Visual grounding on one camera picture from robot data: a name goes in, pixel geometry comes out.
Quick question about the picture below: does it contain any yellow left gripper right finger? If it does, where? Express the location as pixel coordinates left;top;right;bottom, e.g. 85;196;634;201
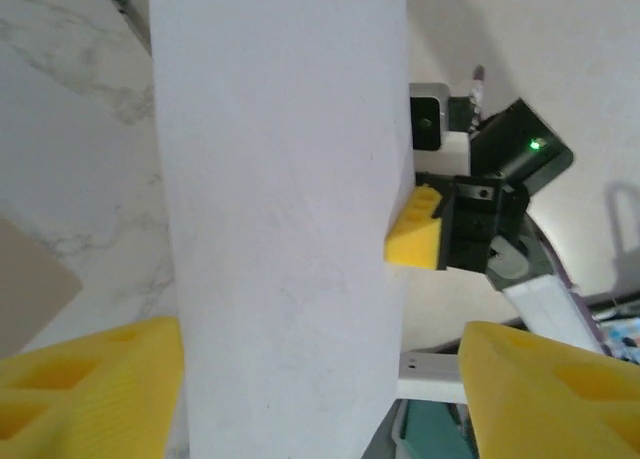
457;320;640;459

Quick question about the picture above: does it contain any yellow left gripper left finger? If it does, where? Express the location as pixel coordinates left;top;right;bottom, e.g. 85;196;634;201
0;316;185;459

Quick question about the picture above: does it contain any brown clipboard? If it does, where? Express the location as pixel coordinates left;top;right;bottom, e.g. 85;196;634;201
0;216;84;361

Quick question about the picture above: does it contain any white paper sheet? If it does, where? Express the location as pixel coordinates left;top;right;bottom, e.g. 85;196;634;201
144;0;419;459

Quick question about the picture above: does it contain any colourful background clutter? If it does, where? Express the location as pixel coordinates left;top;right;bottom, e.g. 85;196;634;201
588;308;640;366

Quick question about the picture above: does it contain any teal container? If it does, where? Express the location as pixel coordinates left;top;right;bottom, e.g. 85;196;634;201
392;397;479;459

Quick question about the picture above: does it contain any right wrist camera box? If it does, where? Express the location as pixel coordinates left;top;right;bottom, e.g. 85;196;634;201
408;81;474;175

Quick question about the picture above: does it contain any aluminium table edge rail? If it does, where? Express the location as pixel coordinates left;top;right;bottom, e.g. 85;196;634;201
396;350;462;406

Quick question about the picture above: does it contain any aluminium side rail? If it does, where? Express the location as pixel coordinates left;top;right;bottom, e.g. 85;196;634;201
106;0;153;56

